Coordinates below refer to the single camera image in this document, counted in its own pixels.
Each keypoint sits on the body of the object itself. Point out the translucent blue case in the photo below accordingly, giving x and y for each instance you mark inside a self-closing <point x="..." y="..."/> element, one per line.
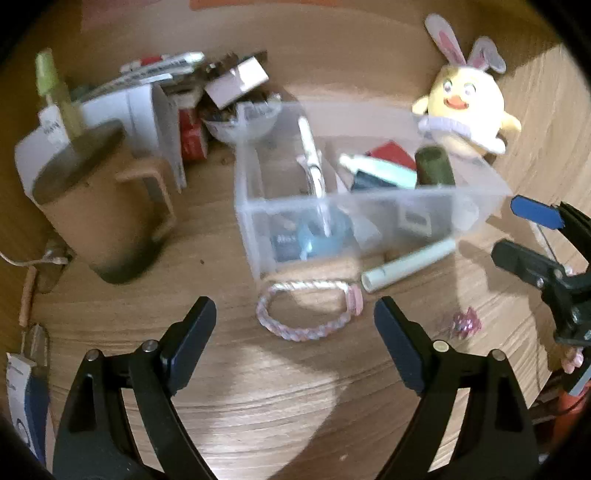
<point x="323" y="244"/>

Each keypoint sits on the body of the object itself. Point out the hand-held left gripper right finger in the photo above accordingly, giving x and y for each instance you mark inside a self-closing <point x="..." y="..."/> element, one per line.
<point x="388" y="327"/>

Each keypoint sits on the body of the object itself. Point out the green spray bottle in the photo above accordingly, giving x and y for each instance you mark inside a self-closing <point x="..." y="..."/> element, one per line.
<point x="69" y="110"/>

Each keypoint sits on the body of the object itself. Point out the orange paper sheet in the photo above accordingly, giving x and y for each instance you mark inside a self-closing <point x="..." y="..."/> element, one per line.
<point x="240" y="3"/>

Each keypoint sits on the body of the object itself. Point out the pink flower charm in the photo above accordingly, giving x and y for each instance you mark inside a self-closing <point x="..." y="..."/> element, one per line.
<point x="464" y="323"/>

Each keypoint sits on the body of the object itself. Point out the red box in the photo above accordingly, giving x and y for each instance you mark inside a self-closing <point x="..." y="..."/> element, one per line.
<point x="191" y="138"/>

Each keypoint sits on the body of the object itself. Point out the person's right hand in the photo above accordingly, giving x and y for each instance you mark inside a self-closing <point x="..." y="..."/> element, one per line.
<point x="572" y="360"/>

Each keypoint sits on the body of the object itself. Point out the small black card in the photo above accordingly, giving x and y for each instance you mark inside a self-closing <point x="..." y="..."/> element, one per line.
<point x="284" y="242"/>

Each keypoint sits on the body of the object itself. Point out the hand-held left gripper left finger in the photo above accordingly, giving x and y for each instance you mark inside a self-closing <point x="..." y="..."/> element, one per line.
<point x="198" y="323"/>

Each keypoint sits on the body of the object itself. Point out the bowl of glass beads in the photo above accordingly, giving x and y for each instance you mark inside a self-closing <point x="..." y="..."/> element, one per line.
<point x="226" y="131"/>

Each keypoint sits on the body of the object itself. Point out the brown stick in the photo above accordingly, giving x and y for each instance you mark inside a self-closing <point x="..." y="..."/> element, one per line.
<point x="28" y="295"/>

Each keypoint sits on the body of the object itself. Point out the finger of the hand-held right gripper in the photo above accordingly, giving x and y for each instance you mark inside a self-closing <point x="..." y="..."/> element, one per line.
<point x="538" y="212"/>
<point x="521" y="261"/>

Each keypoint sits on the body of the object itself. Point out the clear plastic storage bin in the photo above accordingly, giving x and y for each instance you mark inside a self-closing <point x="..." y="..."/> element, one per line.
<point x="258" y="221"/>

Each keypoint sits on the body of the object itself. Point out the red and white marker pen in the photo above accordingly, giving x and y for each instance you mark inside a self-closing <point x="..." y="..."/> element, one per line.
<point x="180" y="59"/>

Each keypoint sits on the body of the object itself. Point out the brown mug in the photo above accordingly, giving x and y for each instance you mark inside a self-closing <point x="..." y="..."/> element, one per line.
<point x="92" y="207"/>

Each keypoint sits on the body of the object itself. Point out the dark green bottle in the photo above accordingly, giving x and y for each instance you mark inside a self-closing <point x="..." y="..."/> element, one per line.
<point x="434" y="168"/>

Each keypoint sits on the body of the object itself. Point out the yellow chick plush toy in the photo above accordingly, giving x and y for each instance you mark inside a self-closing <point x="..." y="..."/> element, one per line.
<point x="466" y="106"/>

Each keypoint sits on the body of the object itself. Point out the white carton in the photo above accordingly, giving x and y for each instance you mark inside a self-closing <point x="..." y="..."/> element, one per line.
<point x="32" y="152"/>

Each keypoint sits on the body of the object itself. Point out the orange cloth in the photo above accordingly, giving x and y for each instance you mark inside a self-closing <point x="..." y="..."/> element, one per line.
<point x="570" y="410"/>

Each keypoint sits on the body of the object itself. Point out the blue and white packet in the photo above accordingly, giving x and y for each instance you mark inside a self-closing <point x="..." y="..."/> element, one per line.
<point x="27" y="406"/>

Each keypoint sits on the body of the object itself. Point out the small white cardboard box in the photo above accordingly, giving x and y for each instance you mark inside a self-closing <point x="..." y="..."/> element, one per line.
<point x="240" y="78"/>

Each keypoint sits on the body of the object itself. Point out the stack of booklets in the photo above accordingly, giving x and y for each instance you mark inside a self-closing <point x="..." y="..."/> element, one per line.
<point x="120" y="83"/>

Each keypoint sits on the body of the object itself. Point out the red foil packet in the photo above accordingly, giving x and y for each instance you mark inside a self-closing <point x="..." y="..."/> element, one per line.
<point x="392" y="152"/>

